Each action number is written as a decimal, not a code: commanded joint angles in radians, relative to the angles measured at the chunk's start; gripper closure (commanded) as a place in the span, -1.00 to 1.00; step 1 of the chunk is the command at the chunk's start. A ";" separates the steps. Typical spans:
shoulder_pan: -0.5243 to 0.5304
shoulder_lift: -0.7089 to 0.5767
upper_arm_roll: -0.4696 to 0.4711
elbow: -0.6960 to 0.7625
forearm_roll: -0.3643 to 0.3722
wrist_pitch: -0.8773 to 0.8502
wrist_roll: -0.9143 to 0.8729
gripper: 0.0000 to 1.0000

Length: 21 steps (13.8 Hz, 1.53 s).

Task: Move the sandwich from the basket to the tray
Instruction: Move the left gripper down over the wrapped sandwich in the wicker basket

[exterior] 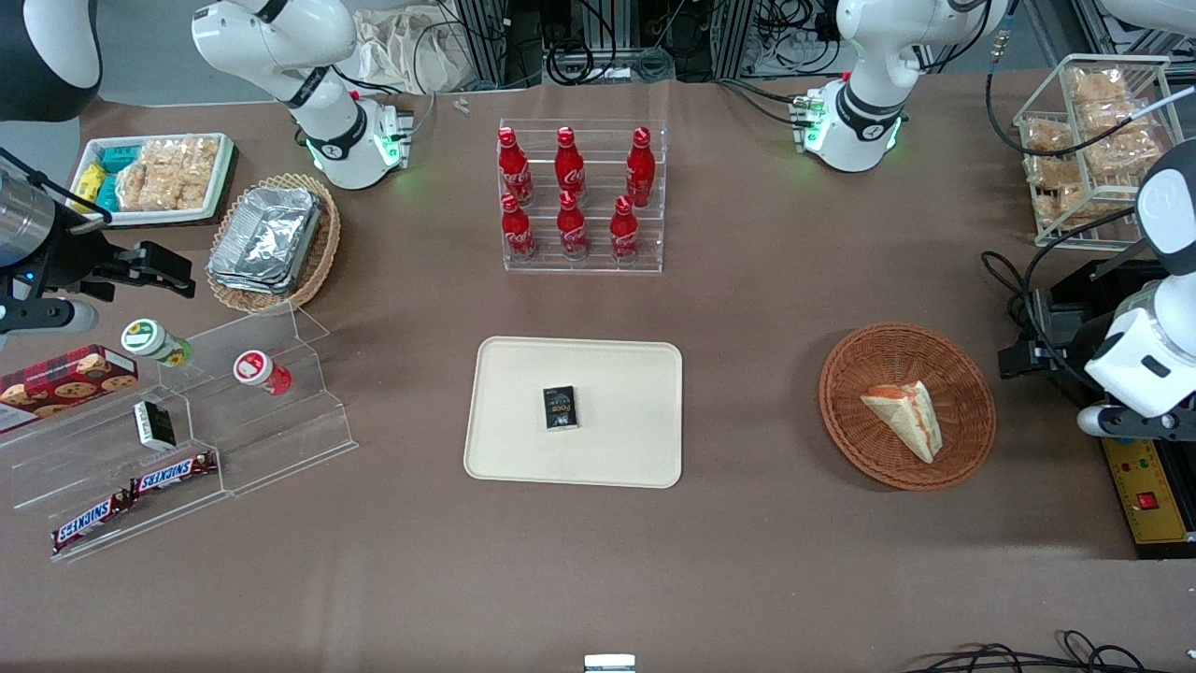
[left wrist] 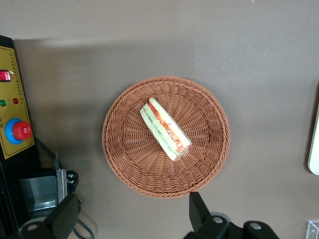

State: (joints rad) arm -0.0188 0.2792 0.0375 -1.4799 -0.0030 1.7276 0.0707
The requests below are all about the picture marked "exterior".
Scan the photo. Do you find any green lid yogurt bottle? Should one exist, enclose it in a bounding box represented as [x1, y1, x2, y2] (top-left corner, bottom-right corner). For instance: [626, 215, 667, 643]
[121, 318, 194, 368]

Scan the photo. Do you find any black equipment box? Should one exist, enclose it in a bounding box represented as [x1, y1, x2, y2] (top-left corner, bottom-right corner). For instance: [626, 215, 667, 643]
[1026, 256, 1169, 349]

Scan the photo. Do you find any oval light wicker basket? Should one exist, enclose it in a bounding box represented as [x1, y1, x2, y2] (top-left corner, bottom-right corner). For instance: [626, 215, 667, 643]
[205, 173, 343, 315]

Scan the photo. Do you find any red cookie box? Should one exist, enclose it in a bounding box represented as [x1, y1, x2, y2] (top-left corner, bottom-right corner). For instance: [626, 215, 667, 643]
[0, 344, 140, 435]

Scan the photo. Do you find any clear fried snack bag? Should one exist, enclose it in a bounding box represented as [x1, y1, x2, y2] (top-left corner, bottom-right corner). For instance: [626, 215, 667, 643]
[1021, 115, 1074, 157]
[1076, 98, 1164, 180]
[1068, 65, 1130, 106]
[1026, 154, 1089, 223]

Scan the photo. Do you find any black looped gripper cable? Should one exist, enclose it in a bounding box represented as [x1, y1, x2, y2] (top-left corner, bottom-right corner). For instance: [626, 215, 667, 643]
[980, 210, 1146, 377]

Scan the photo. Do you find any clear acrylic stepped shelf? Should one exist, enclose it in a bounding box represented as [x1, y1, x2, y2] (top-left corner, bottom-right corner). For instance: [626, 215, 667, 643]
[0, 299, 360, 566]

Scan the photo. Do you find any small black white box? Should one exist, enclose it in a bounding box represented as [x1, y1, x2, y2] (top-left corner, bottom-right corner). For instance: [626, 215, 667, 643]
[133, 399, 178, 452]

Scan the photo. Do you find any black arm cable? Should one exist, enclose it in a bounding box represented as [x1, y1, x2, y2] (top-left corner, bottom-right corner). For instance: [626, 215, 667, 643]
[984, 26, 1196, 157]
[0, 146, 115, 227]

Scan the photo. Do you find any white wire rack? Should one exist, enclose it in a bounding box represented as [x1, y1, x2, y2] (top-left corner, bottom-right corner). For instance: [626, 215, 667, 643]
[1013, 53, 1176, 251]

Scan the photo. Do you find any aluminium frame equipment rack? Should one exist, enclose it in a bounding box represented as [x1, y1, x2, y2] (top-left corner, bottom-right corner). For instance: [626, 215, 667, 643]
[448, 0, 847, 91]

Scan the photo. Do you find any clear rice cracker bag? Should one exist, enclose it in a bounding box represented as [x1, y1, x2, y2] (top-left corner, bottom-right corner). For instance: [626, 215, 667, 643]
[176, 136, 221, 210]
[115, 140, 184, 212]

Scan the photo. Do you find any aluminium foil tray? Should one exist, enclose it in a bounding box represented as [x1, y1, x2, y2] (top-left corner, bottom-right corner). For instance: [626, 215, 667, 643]
[208, 186, 324, 283]
[209, 269, 298, 294]

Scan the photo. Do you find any yellow black control box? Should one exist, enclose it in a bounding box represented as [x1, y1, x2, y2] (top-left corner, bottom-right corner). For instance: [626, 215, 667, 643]
[1097, 434, 1196, 562]

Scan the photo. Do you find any clear acrylic bottle rack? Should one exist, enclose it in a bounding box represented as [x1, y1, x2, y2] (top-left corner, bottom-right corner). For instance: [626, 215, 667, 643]
[497, 118, 669, 276]

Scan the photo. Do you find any Snickers chocolate bar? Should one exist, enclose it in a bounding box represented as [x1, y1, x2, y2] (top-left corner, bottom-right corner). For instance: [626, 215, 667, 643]
[50, 490, 135, 553]
[128, 451, 219, 497]

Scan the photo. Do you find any beige plastic tray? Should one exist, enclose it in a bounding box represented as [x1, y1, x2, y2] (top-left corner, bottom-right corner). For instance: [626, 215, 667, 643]
[463, 336, 684, 490]

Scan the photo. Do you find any black floor cable bundle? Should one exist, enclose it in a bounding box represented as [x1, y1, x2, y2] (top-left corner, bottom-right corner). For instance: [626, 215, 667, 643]
[899, 630, 1174, 673]

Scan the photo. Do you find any red lid yogurt bottle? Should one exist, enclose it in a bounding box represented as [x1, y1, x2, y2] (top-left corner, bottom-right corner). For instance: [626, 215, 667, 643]
[233, 349, 293, 397]

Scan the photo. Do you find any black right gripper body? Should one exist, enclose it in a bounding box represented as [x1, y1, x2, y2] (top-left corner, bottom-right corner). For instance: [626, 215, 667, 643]
[36, 220, 143, 302]

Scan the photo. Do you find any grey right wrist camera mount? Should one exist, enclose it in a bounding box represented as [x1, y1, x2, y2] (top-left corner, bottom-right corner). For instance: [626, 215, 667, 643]
[0, 297, 100, 339]

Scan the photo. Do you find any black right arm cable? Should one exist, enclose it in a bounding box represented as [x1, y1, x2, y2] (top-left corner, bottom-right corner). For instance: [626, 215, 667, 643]
[0, 146, 115, 227]

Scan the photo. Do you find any beige cloth bag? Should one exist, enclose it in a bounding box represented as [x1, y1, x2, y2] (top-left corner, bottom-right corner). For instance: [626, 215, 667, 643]
[349, 6, 476, 95]

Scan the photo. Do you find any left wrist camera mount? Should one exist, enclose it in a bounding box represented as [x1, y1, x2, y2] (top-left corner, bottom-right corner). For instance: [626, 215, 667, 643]
[1076, 404, 1182, 442]

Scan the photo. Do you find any round brown wicker basket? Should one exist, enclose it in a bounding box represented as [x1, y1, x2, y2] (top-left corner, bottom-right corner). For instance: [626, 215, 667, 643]
[818, 322, 998, 493]

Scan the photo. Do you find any small black card box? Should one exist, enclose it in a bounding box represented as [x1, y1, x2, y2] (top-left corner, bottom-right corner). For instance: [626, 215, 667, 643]
[542, 384, 580, 433]

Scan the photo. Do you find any triangle sandwich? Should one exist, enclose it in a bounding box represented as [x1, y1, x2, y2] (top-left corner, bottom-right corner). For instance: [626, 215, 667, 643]
[859, 379, 944, 465]

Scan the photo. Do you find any white rectangular snack tray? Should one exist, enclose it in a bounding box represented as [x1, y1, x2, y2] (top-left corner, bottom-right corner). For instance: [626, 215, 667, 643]
[70, 133, 236, 229]

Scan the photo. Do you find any red Coca-Cola bottle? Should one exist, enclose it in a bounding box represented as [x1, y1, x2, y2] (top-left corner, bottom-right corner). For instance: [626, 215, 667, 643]
[624, 125, 658, 209]
[499, 192, 539, 264]
[608, 193, 642, 266]
[554, 125, 588, 206]
[497, 126, 534, 208]
[555, 190, 591, 262]

